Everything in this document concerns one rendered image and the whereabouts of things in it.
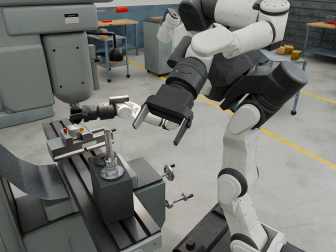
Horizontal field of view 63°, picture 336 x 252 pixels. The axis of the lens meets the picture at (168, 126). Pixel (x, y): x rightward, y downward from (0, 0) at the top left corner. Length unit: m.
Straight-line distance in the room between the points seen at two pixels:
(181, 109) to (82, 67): 0.71
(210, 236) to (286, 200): 1.40
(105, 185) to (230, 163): 0.54
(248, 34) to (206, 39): 0.13
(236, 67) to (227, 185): 0.50
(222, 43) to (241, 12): 0.23
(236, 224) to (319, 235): 1.34
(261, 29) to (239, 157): 0.57
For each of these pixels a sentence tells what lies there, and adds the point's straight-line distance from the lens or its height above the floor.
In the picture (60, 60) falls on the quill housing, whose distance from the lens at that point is 1.22.
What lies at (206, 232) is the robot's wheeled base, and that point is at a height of 0.59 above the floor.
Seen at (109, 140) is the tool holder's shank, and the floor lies 1.30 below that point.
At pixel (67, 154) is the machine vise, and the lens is 1.59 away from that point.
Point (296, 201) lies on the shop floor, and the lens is 2.90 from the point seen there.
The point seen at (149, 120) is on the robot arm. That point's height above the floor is 1.16.
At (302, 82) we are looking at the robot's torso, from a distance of 1.02.
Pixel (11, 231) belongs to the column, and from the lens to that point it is 1.46.
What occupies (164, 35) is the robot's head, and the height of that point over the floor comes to 1.60.
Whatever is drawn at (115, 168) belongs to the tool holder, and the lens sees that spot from 1.06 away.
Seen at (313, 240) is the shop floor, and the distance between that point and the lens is 2.61.
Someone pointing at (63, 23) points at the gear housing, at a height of 1.66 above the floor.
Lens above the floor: 1.80
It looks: 28 degrees down
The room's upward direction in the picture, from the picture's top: straight up
